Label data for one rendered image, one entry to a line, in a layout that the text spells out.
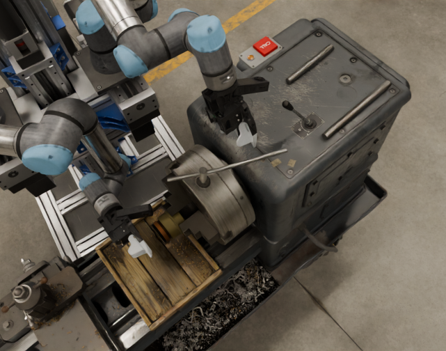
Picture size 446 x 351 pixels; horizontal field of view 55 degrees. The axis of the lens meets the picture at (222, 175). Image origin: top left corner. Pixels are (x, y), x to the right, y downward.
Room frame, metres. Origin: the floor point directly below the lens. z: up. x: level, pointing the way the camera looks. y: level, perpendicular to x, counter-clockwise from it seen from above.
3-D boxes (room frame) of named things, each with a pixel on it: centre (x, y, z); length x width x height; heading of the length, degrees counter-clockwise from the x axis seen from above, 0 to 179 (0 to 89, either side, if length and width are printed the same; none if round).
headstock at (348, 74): (0.80, -0.27, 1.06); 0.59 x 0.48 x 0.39; 121
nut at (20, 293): (0.34, 0.62, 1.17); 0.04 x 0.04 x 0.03
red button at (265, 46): (1.00, -0.21, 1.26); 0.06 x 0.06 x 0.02; 31
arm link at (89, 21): (1.15, 0.33, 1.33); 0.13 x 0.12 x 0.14; 113
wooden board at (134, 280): (0.45, 0.27, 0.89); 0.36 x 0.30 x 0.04; 31
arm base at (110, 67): (1.15, 0.33, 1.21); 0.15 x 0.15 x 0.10
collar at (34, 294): (0.34, 0.62, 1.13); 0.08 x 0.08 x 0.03
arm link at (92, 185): (0.67, 0.43, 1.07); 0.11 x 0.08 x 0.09; 31
